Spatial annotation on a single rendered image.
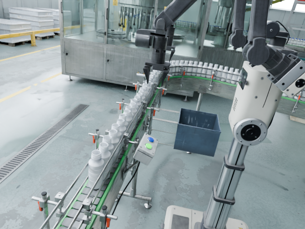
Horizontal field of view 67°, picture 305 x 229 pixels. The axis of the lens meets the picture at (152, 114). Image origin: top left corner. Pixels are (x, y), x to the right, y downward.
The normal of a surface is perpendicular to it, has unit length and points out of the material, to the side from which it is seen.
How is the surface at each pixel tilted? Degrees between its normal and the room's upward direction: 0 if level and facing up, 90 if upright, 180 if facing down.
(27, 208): 0
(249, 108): 101
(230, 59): 90
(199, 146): 90
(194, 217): 0
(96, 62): 90
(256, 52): 89
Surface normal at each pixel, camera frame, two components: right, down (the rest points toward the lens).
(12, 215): 0.12, -0.90
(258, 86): -0.17, 0.40
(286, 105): -0.47, 0.33
